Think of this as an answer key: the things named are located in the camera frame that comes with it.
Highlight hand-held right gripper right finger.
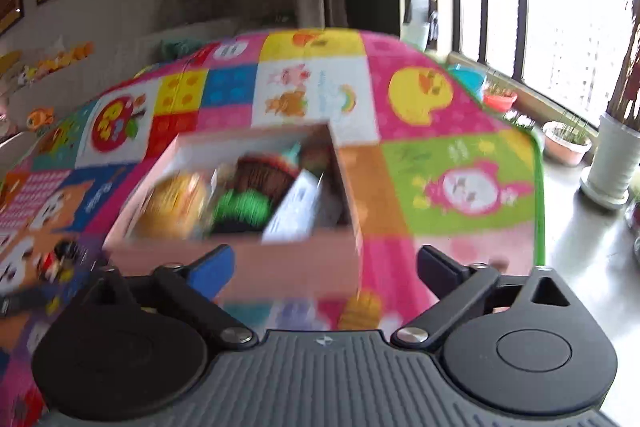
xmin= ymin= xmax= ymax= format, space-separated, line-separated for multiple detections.
xmin=390 ymin=244 xmax=572 ymax=344

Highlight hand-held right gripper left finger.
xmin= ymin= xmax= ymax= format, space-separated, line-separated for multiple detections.
xmin=92 ymin=244 xmax=257 ymax=351

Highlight pink cardboard box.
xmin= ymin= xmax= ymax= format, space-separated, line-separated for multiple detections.
xmin=102 ymin=119 xmax=364 ymax=304

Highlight crochet doll with red hat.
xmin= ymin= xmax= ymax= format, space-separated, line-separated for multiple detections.
xmin=209 ymin=152 xmax=302 ymax=234

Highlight yellow plush toy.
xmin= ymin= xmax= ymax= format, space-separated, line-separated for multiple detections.
xmin=139 ymin=171 xmax=212 ymax=239

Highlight white printed carton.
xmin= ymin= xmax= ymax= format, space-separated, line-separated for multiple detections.
xmin=261 ymin=169 xmax=327 ymax=244

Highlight teal crochet toy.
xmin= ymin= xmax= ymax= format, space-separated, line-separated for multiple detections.
xmin=279 ymin=142 xmax=304 ymax=168

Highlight colourful printed play mat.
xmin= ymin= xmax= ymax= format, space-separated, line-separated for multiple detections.
xmin=0 ymin=27 xmax=547 ymax=410

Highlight red plant pot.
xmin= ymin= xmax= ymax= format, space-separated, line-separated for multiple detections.
xmin=482 ymin=88 xmax=519 ymax=114

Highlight beige round plant pot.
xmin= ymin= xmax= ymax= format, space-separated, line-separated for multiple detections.
xmin=542 ymin=119 xmax=594 ymax=166

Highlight teal plastic basin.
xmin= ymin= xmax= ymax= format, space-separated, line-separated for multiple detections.
xmin=446 ymin=64 xmax=489 ymax=102

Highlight white potted plant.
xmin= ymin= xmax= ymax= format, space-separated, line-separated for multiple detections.
xmin=580 ymin=19 xmax=640 ymax=209

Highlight teal knitted cloth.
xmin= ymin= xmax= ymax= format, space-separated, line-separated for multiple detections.
xmin=160 ymin=39 xmax=202 ymax=58

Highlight orange fish wall sticker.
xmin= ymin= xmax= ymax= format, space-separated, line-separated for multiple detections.
xmin=27 ymin=107 xmax=57 ymax=131

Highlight colourful wall stickers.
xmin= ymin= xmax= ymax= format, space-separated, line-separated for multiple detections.
xmin=0 ymin=41 xmax=96 ymax=88

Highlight black window frame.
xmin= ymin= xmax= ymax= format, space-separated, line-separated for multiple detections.
xmin=449 ymin=0 xmax=640 ymax=128

